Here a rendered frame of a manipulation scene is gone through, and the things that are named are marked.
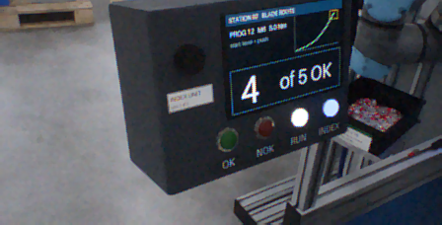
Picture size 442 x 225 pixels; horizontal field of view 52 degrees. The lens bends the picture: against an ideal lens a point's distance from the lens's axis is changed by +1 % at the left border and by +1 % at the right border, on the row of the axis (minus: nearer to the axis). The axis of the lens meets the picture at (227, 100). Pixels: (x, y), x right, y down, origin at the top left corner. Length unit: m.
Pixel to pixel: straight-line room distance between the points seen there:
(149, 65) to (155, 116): 0.05
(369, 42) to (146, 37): 0.51
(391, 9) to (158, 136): 0.49
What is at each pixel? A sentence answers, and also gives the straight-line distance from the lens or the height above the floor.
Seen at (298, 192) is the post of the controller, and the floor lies 0.89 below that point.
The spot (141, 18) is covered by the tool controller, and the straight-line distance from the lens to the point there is 0.42.
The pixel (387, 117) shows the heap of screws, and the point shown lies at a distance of 1.16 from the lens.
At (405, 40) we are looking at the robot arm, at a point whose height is 1.10.
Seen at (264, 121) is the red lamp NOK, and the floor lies 1.13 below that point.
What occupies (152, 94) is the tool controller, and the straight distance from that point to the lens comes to 0.43.
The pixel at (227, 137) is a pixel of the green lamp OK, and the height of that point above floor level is 1.12.
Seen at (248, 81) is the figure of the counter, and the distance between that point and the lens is 0.47.
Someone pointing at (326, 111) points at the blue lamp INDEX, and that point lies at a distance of 0.56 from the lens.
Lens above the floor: 1.40
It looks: 31 degrees down
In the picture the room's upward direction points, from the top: 5 degrees clockwise
